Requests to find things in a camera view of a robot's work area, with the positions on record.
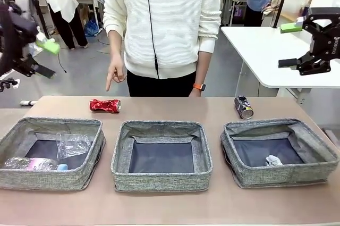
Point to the person's right forearm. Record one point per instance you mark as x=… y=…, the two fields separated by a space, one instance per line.
x=116 y=42

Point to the clear plastic bottle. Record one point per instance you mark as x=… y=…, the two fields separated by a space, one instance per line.
x=34 y=164

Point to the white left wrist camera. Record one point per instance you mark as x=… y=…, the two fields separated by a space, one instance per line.
x=21 y=1

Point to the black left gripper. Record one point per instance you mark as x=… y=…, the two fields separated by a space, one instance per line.
x=13 y=40

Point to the white paper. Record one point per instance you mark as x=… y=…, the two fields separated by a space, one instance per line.
x=273 y=160

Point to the person's right hand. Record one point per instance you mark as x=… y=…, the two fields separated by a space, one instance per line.
x=117 y=70

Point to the black chair caster base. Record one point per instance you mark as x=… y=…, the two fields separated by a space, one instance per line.
x=8 y=83

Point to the orange wrist watch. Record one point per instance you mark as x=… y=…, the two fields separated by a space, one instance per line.
x=199 y=87

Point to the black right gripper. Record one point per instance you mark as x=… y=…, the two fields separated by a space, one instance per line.
x=329 y=45

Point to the person's left forearm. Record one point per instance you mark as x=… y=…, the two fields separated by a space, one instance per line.
x=204 y=66

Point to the person in white sweater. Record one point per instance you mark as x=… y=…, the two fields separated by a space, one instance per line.
x=180 y=10

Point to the bystander in white shirt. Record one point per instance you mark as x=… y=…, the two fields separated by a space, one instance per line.
x=61 y=0

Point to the grey fabric basket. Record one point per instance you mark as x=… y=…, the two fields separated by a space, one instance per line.
x=279 y=176
x=40 y=178
x=159 y=180

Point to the person's left hand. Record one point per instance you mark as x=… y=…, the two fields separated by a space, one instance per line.
x=197 y=93

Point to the blue plastic bag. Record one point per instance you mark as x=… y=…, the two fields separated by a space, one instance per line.
x=91 y=28

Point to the crushed red can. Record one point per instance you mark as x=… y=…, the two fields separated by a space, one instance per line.
x=103 y=105

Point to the crushed dark Pepsi can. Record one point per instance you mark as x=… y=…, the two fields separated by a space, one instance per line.
x=244 y=107

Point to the white marker pen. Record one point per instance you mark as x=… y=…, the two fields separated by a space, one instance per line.
x=27 y=102

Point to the clear plastic cup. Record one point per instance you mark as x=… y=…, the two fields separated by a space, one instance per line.
x=73 y=145

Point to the black trousers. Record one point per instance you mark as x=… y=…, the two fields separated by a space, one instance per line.
x=159 y=87

